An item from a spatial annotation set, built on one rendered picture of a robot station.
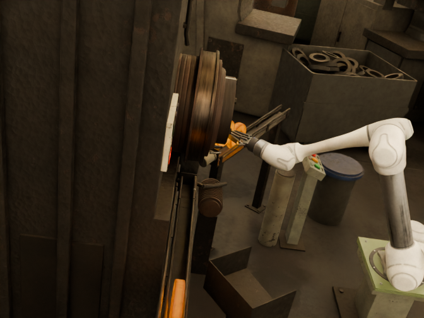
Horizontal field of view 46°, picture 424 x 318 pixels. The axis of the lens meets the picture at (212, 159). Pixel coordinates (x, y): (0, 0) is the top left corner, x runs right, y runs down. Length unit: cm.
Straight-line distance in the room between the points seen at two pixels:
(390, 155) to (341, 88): 223
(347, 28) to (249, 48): 176
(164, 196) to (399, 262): 112
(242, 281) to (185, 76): 81
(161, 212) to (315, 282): 148
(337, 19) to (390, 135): 427
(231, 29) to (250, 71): 42
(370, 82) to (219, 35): 142
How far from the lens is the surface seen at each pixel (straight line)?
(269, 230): 312
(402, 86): 461
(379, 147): 212
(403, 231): 236
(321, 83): 419
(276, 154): 247
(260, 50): 470
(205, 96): 184
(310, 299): 294
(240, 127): 275
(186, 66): 193
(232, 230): 326
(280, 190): 296
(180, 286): 163
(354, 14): 607
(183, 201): 225
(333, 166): 339
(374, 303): 277
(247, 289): 197
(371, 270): 267
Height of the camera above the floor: 191
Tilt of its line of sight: 28 degrees down
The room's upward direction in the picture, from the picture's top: 11 degrees clockwise
